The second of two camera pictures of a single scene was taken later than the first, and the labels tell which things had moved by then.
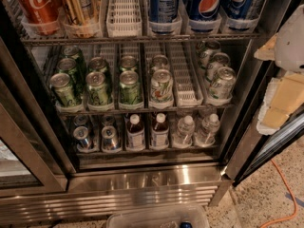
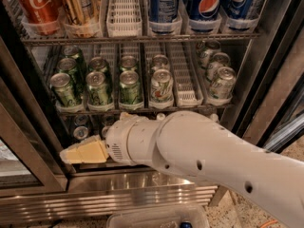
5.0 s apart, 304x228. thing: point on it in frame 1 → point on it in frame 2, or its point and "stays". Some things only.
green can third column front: (129, 90) stays
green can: (63, 90) stays
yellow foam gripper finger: (268, 50) → (131, 141)
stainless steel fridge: (128, 95) stays
